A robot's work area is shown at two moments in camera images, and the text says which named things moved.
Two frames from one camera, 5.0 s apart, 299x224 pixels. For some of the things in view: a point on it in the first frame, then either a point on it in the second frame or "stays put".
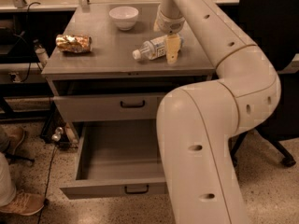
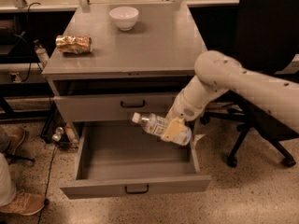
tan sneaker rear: (14, 138) stays put
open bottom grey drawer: (117, 159) stays put
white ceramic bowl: (124, 17) stays put
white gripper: (169, 24) to (182, 108)
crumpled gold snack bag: (76, 44) stays put
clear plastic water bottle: (155, 49) to (151, 123)
